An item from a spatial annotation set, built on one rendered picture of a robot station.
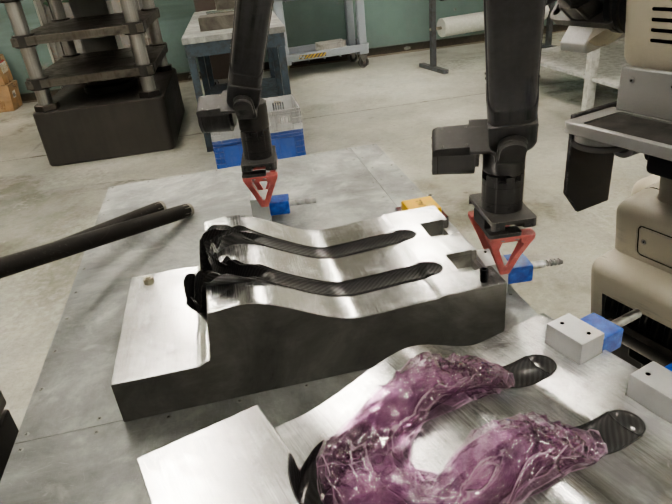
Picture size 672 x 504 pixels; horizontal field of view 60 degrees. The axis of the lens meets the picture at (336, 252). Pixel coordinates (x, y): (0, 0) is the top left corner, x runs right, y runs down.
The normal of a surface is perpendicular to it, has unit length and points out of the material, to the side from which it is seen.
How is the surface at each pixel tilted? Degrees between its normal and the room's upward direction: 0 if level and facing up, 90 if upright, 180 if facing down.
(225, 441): 0
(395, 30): 90
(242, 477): 0
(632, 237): 98
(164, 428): 0
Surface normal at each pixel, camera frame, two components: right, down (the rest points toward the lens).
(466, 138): -0.23, -0.38
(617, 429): -0.06, -0.87
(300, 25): 0.17, 0.46
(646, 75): -0.87, 0.30
